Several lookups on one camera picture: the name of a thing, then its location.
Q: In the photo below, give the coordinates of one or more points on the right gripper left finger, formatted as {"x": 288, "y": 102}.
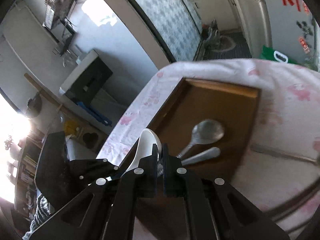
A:
{"x": 122, "y": 195}

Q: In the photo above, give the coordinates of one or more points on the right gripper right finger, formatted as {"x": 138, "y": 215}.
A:
{"x": 179, "y": 182}

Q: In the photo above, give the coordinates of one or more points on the white ceramic spoon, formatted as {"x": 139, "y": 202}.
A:
{"x": 144, "y": 149}

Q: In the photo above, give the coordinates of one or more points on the metal utensil handle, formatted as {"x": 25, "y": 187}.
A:
{"x": 203, "y": 156}

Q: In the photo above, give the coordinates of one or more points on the metal spoon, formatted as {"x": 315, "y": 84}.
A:
{"x": 204, "y": 133}

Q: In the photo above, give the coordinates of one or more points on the white kitchen cabinet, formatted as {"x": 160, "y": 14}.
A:
{"x": 227, "y": 13}

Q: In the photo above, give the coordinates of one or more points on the brown wooden tray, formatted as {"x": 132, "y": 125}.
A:
{"x": 194, "y": 100}

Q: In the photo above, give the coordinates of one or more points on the black white cabinet box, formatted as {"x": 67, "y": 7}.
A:
{"x": 87, "y": 78}

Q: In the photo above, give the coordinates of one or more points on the pink floral tablecloth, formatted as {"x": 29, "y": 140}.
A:
{"x": 268, "y": 197}

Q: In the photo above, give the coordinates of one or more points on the green bag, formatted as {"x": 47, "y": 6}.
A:
{"x": 268, "y": 53}

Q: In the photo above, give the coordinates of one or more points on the patterned sliding door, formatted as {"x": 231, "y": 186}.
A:
{"x": 175, "y": 25}

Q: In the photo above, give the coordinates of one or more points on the silver refrigerator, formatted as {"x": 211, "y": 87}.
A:
{"x": 289, "y": 27}

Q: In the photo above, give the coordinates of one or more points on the wire rack shelf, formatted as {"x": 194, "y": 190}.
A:
{"x": 58, "y": 12}

